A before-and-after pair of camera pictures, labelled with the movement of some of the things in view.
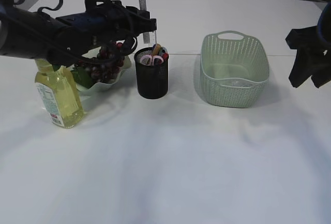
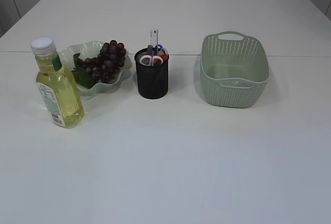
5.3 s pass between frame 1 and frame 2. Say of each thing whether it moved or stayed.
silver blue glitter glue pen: moved
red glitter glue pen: stayed
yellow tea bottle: stayed
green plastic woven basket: stayed
